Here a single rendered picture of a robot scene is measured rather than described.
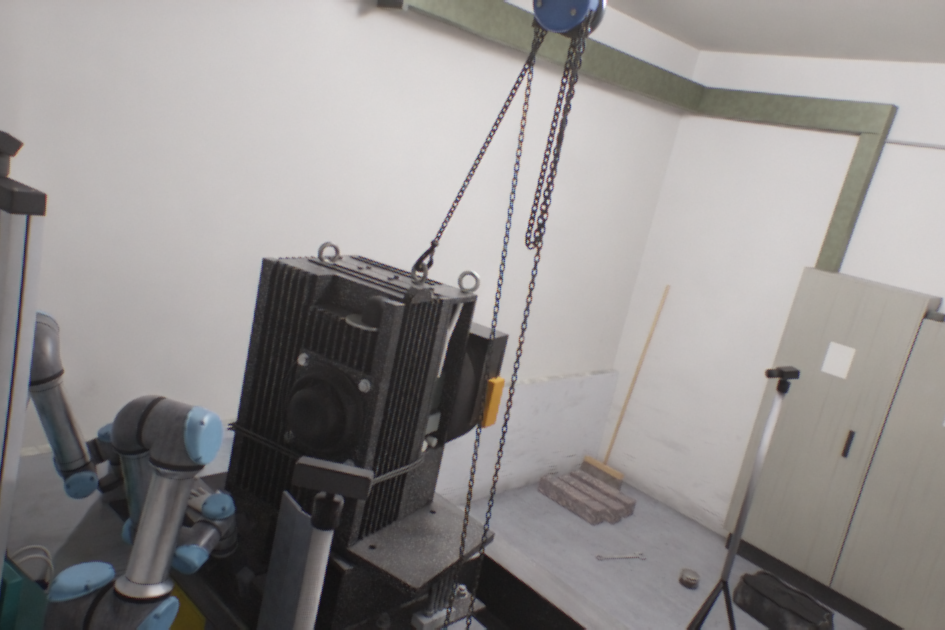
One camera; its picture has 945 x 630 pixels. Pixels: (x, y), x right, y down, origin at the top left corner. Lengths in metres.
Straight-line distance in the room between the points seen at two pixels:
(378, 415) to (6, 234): 0.95
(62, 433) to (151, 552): 0.56
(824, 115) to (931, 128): 0.50
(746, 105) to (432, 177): 2.15
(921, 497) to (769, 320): 1.20
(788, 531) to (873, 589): 0.45
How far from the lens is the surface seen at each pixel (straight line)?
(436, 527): 2.44
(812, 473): 4.70
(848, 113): 4.79
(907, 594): 4.72
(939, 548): 4.61
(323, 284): 2.21
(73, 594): 2.00
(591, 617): 2.71
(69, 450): 2.37
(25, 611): 2.35
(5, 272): 1.76
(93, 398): 3.12
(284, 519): 2.16
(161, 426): 1.82
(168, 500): 1.87
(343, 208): 3.37
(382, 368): 2.04
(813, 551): 4.81
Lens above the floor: 2.07
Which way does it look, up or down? 12 degrees down
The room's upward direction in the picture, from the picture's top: 12 degrees clockwise
